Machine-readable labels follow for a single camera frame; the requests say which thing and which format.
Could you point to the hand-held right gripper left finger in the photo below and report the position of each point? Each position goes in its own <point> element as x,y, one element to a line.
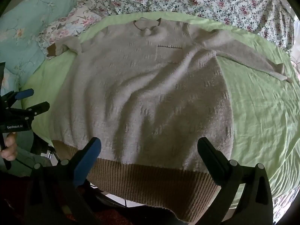
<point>86,163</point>

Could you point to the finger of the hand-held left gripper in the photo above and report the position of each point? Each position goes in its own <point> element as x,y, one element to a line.
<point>38,108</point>
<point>24,94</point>

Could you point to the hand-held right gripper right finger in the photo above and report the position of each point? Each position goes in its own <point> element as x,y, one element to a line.
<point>211,160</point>

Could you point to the grey towel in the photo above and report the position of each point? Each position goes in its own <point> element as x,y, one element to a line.
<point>140,86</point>

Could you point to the person's left hand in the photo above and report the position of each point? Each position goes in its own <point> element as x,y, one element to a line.
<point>9,148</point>

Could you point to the light green blanket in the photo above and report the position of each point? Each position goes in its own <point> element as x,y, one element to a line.
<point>257,121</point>

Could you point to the teal floral quilt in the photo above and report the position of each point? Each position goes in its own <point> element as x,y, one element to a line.
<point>28,16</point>

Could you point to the pastel floral pillow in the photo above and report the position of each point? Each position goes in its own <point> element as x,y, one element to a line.
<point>70,25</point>

